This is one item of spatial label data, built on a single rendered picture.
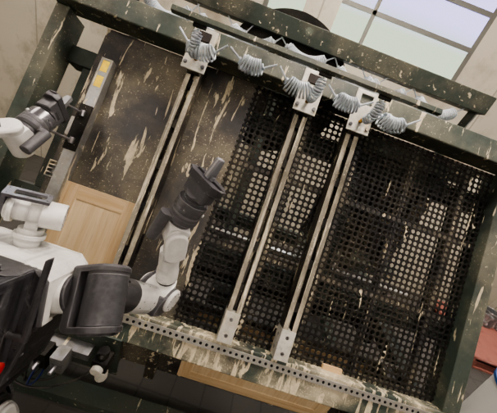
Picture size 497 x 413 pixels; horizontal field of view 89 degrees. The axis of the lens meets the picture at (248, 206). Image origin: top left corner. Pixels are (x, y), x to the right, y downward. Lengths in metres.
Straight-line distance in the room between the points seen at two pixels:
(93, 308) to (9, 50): 3.99
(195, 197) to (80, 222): 0.68
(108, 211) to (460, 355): 1.64
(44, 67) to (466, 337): 2.14
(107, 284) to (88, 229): 0.60
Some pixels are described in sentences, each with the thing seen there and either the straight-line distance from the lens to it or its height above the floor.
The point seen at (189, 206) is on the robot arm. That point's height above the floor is 1.51.
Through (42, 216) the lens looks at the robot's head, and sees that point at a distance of 0.75.
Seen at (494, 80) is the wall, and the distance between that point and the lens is 3.68.
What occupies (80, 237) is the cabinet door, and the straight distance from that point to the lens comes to 1.26.
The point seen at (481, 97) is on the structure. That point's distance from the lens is 2.06.
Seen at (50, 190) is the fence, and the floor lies 1.20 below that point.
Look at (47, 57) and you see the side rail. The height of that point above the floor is 1.65.
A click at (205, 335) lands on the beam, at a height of 0.90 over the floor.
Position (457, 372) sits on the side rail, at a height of 1.06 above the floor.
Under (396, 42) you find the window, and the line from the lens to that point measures 3.23.
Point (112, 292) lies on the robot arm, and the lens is 0.67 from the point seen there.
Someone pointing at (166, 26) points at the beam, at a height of 1.91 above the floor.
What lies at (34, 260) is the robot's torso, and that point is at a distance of 0.72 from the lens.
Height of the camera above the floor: 1.85
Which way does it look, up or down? 26 degrees down
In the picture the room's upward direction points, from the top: 21 degrees clockwise
